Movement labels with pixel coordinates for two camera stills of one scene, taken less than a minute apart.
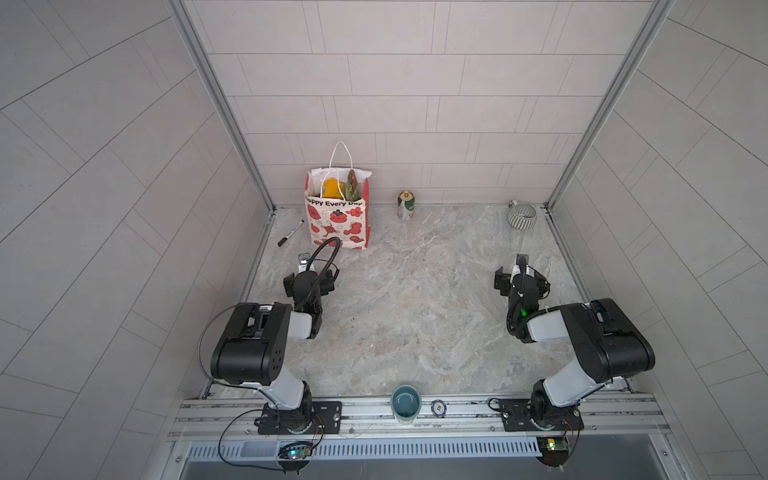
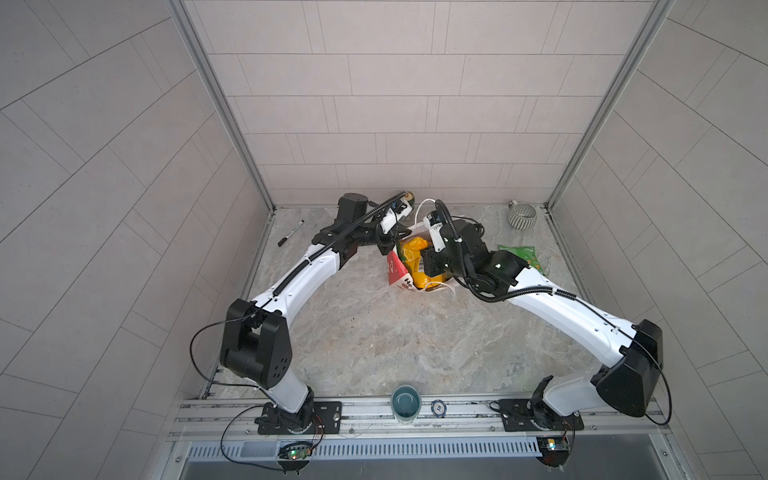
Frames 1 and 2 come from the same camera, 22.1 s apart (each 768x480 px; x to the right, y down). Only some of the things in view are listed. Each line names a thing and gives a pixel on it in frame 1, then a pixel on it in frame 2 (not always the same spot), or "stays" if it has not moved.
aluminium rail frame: (629, 416) stays
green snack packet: (353, 187) to (528, 253)
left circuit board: (294, 456) stays
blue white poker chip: (438, 408) stays
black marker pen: (292, 232) stays
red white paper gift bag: (347, 221) to (398, 276)
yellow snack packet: (331, 189) to (414, 263)
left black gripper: (291, 283) to (384, 238)
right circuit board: (554, 451) stays
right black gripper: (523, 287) to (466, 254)
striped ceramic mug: (522, 217) stays
